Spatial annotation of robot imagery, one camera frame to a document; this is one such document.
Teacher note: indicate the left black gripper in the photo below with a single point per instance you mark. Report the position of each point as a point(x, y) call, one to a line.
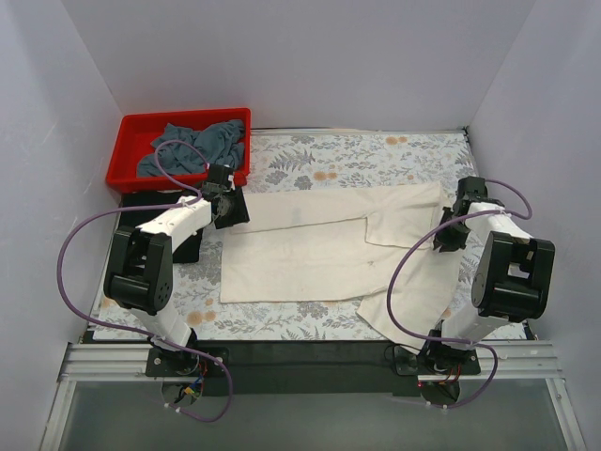
point(233, 212)

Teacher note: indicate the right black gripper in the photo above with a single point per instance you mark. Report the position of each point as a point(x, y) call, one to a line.
point(448, 236)

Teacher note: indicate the cream white t shirt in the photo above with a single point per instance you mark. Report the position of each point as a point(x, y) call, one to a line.
point(335, 245)

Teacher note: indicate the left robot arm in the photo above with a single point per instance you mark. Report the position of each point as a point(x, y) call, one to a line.
point(139, 274)

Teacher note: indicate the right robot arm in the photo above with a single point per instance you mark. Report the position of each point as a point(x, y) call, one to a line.
point(510, 285)

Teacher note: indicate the blue grey t shirt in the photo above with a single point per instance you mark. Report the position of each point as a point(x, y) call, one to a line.
point(185, 151)

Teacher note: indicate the folded black t shirt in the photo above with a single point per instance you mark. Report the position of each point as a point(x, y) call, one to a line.
point(188, 249)

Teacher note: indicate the red plastic bin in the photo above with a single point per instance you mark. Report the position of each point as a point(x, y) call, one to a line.
point(136, 132)

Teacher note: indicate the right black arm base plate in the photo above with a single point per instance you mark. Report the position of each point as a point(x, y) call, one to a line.
point(408, 364)

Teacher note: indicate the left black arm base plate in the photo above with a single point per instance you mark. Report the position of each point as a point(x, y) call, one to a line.
point(166, 363)

